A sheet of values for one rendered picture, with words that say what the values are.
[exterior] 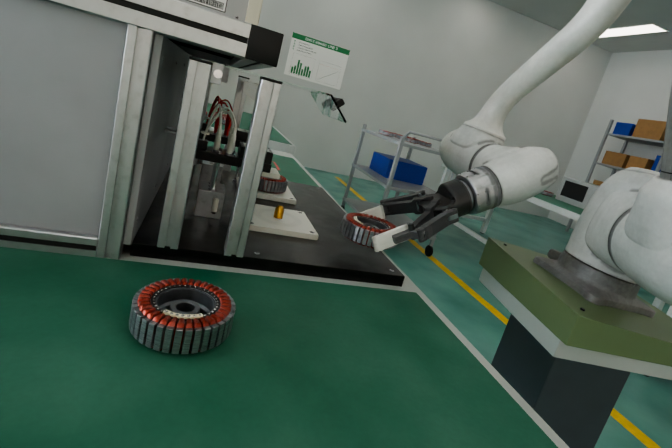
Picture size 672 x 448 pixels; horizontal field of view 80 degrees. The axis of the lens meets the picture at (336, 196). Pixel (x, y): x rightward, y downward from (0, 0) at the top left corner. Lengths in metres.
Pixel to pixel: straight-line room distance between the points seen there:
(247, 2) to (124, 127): 0.29
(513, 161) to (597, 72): 8.37
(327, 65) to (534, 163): 5.61
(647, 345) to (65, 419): 0.87
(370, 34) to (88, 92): 6.09
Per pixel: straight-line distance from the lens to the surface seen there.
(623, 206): 0.93
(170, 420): 0.41
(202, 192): 0.80
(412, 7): 6.89
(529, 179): 0.86
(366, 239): 0.72
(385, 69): 6.65
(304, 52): 6.27
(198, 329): 0.46
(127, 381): 0.45
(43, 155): 0.65
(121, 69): 0.61
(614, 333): 0.88
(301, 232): 0.81
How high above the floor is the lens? 1.04
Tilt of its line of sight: 12 degrees down
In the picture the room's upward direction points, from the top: 15 degrees clockwise
